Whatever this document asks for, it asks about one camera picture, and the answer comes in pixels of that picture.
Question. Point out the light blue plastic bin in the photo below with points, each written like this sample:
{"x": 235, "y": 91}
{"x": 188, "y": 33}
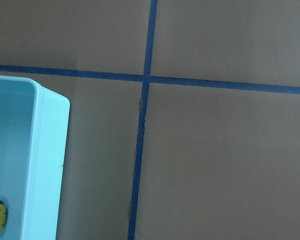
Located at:
{"x": 33, "y": 132}

